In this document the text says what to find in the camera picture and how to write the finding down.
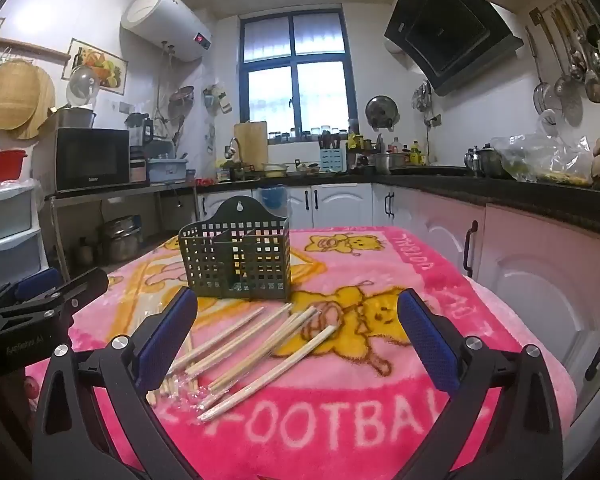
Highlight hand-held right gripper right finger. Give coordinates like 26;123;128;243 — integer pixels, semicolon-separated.
396;287;563;480

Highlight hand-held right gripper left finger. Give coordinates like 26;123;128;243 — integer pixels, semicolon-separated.
30;287;201;480

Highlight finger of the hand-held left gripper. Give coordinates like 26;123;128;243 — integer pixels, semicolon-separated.
0;267;110;328
0;267;65;311

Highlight green plastic utensil holder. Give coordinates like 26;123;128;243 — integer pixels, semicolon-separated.
178;195;292;303

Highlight pile of wooden chopsticks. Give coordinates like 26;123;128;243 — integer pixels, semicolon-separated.
147;305;340;423

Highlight row of hanging kitchen utensils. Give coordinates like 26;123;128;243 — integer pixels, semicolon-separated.
525;0;600;116

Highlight stacked steel pots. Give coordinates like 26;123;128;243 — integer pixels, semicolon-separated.
100;215;143;263

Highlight metal shelf table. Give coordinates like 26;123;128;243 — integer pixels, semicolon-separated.
45;182;198;271

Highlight red plastic basin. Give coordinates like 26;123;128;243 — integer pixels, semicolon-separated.
0;150;28;188

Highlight black microwave oven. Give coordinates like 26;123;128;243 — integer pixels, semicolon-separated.
55;127;131;193

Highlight white kitchen cabinets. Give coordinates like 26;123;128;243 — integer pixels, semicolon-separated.
197;182;600;411

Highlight pink printed blanket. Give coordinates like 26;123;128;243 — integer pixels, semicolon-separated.
25;225;578;480

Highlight blue dish rack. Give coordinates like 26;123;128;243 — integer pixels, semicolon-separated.
147;140;188;183

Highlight black blender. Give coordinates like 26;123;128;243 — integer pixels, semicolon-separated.
125;112;154;161

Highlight blue plastic bag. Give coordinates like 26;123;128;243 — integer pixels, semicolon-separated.
258;185;286;211

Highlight large steel pot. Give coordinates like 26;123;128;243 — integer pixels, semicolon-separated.
55;106;97;129

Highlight black kitchen countertop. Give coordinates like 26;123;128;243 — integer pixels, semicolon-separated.
195;165;600;256

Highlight steel cooking pot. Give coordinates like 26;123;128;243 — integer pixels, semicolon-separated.
375;152;406;173

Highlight round wooden board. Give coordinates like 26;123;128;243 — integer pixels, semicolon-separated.
30;67;57;127

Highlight woven bamboo tray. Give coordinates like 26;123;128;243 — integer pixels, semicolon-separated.
0;59;37;130

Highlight group of condiment bottles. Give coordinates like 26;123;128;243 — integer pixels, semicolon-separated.
347;120;428;166

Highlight steel canister with lid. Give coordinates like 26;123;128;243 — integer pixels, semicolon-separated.
480;144;503;178

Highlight bowls beside sink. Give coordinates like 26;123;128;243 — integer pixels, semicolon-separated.
260;160;321;178

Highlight hanging glass lid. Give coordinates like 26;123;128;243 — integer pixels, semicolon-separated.
66;65;101;108

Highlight wooden cutting board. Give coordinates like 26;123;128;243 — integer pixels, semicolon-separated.
233;121;268;166

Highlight light blue knife block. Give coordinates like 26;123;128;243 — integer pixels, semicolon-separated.
320;132;348;173

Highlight hanging copper pan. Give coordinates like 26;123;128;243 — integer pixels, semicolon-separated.
167;85;196;121

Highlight clear plastic bag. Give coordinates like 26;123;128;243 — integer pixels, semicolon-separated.
492;132;593;183

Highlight hanging cleaning brushes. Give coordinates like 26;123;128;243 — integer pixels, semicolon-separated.
202;82;233;113

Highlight row of spice jars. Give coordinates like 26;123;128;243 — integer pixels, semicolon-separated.
267;125;321;142

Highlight hanging steel pot lid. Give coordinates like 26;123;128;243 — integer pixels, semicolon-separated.
365;95;400;131

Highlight hanging steel ladles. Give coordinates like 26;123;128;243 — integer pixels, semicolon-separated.
412;80;433;113

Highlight white water heater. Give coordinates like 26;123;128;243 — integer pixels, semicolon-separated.
120;0;213;63

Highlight blue framed window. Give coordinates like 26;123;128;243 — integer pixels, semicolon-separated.
237;10;358;143

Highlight black range hood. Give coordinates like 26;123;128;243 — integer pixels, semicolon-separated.
384;0;525;97

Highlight fruit wall picture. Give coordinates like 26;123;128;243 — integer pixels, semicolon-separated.
67;38;128;96

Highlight wooden wall shelf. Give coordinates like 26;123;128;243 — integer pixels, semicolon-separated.
0;36;73;61

